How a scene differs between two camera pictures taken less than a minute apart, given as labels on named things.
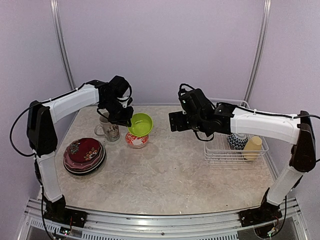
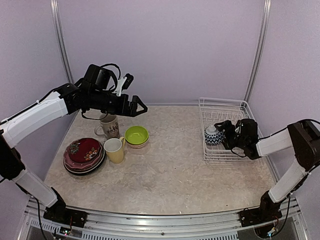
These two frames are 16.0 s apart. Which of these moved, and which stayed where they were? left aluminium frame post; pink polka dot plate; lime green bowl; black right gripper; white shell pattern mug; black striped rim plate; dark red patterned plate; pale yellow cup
Moved: pale yellow cup; black right gripper; lime green bowl
Stayed: dark red patterned plate; left aluminium frame post; black striped rim plate; pink polka dot plate; white shell pattern mug
